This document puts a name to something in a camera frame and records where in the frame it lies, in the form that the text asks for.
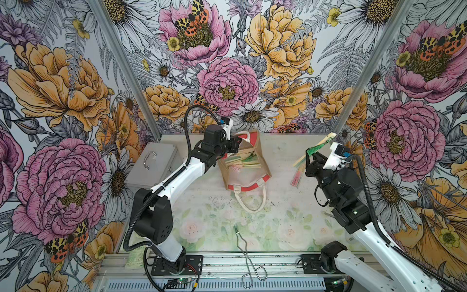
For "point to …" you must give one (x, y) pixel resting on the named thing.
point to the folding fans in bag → (247, 158)
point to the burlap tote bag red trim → (245, 170)
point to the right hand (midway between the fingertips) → (304, 154)
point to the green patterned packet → (135, 258)
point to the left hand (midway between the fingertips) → (240, 144)
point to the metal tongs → (247, 278)
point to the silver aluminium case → (155, 162)
